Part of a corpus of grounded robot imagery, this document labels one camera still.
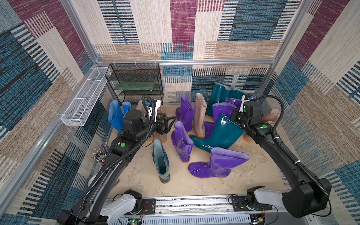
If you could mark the purple rain boot front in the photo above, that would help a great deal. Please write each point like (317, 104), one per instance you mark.
(221, 163)

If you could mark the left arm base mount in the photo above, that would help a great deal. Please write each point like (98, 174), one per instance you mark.
(130, 204)

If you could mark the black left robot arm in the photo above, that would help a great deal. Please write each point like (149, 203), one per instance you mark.
(138, 126)

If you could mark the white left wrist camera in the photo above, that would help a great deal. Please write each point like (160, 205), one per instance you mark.
(157, 106)

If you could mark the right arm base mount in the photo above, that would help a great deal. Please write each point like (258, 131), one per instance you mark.
(253, 201)

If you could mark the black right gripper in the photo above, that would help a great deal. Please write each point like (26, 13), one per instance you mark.
(242, 121)

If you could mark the black wire mesh shelf rack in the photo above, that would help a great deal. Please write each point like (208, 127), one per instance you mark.
(131, 81)

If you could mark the red pen holder cup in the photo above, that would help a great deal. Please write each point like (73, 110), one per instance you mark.
(100, 154)

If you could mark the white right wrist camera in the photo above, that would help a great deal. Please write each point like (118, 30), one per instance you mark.
(246, 98)

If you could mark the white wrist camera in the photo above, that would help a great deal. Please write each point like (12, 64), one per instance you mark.
(157, 106)
(246, 98)

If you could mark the green tray on rack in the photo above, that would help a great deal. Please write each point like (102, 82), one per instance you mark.
(135, 86)

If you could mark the white wire mesh basket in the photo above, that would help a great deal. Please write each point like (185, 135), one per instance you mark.
(82, 105)

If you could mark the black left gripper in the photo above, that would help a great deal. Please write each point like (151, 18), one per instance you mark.
(159, 124)

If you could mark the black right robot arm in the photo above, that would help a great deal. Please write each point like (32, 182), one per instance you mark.
(309, 194)

